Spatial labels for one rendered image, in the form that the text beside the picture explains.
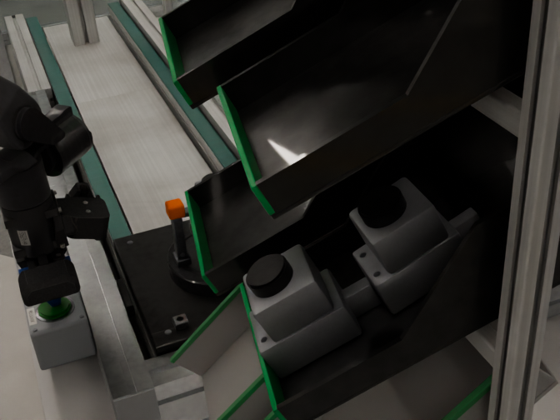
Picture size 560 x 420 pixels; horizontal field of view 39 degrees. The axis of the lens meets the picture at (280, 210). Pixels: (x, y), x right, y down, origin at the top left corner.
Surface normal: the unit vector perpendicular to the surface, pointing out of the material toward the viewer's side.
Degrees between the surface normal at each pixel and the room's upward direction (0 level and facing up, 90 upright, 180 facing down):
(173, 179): 0
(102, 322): 0
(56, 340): 90
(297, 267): 25
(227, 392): 45
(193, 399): 90
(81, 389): 0
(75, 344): 90
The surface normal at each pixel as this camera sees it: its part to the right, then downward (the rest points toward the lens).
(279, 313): 0.20, 0.52
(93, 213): 0.24, -0.86
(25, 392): -0.07, -0.84
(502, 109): -0.93, 0.25
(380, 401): -0.73, -0.48
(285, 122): -0.47, -0.69
